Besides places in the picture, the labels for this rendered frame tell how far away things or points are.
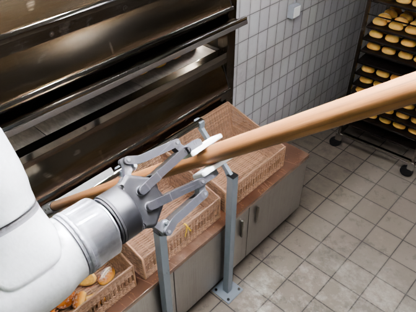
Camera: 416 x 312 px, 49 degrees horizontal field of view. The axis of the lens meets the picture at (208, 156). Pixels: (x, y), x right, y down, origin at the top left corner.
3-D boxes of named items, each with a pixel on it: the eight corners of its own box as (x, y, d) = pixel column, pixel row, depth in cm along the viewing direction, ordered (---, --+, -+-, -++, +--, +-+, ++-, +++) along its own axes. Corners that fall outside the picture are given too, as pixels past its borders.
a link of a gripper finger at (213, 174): (193, 182, 70) (202, 199, 71) (216, 168, 73) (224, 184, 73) (188, 183, 71) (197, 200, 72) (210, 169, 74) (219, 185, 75)
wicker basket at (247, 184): (165, 174, 277) (162, 138, 259) (226, 134, 309) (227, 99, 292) (225, 214, 251) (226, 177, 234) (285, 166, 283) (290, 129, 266)
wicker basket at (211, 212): (83, 230, 243) (74, 192, 225) (161, 177, 275) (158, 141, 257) (145, 281, 217) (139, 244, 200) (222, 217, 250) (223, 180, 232)
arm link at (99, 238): (75, 275, 63) (110, 251, 66) (99, 278, 56) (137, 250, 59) (42, 219, 62) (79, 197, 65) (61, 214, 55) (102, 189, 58)
